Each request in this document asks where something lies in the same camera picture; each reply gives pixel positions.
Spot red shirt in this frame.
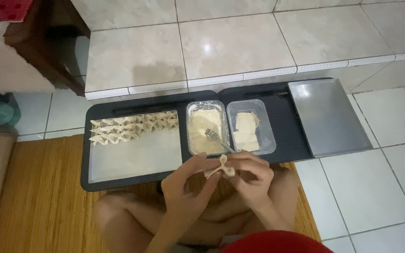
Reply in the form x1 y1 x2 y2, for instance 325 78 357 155
220 230 334 253

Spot plastic container of filling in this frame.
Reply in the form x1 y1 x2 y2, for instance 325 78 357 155
186 100 231 156

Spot metal tray with paper lining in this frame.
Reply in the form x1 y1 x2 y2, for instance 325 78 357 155
88 110 183 184

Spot empty metal baking tray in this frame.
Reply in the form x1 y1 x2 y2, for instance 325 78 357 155
288 78 374 158

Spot group of folded dumplings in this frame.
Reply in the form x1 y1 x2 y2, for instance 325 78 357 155
89 111 179 146

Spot red crate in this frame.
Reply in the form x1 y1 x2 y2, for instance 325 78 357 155
0 0 34 23

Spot dumpling wrapper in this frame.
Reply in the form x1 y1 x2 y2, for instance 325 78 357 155
203 154 236 178

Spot black folding lap table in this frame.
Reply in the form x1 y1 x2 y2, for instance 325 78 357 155
80 78 333 192

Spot woven straw mat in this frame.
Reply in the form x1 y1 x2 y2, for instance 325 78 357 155
0 134 322 253

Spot person's legs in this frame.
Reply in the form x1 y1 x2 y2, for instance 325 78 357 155
92 164 300 253

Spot person's left hand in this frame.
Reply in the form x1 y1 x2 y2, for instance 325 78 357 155
161 152 223 227

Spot dark wooden furniture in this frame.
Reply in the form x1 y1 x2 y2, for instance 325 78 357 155
4 0 91 97

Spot stack of square dumpling wrappers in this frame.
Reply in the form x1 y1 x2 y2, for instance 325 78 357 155
233 112 261 152

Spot plastic container of wrappers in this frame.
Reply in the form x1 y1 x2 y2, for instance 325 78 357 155
226 99 277 156

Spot person's right hand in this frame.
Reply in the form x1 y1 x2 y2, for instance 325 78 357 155
222 151 281 214

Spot metal fork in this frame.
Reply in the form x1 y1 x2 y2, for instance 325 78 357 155
205 129 236 154

